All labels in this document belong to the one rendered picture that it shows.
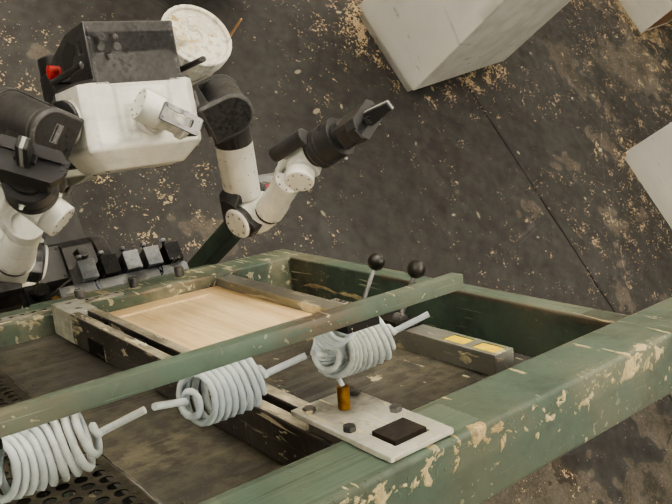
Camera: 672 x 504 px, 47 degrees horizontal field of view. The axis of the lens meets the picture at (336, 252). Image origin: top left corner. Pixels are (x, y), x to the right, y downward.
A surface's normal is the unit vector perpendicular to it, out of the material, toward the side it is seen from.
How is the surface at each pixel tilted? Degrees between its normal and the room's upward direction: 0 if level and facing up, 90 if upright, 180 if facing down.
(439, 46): 90
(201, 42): 0
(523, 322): 90
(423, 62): 90
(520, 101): 0
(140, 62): 23
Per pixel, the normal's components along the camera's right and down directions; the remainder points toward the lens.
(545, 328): -0.78, 0.19
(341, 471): -0.08, -0.97
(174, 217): 0.49, -0.40
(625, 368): 0.62, 0.11
